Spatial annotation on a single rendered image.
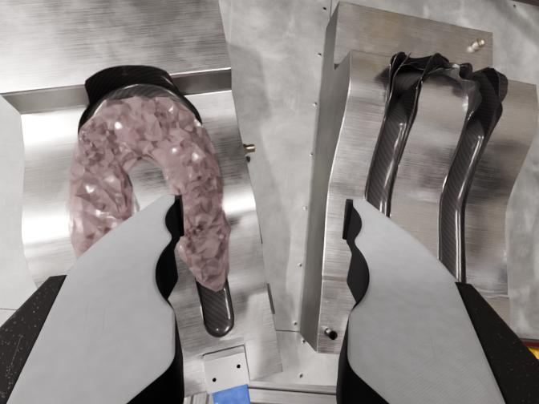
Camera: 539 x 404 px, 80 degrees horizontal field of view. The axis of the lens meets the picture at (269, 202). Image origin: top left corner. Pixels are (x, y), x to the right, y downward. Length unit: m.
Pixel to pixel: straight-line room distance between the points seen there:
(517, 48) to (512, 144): 0.30
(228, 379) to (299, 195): 0.27
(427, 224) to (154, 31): 0.43
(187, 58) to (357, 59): 0.21
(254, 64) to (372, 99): 0.22
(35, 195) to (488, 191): 0.57
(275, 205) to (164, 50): 0.25
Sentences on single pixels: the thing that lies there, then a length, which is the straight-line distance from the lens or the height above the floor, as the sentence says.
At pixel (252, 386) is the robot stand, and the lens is 1.16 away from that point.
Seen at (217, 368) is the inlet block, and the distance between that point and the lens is 0.43.
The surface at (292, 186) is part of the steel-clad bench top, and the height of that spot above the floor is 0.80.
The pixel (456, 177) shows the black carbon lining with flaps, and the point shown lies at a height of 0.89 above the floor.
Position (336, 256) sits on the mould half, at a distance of 0.43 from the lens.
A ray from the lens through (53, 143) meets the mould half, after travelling 0.48.
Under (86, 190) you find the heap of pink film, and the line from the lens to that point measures 0.42.
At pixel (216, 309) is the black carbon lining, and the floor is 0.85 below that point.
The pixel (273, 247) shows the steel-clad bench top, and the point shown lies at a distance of 0.49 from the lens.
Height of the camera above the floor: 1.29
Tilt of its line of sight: 79 degrees down
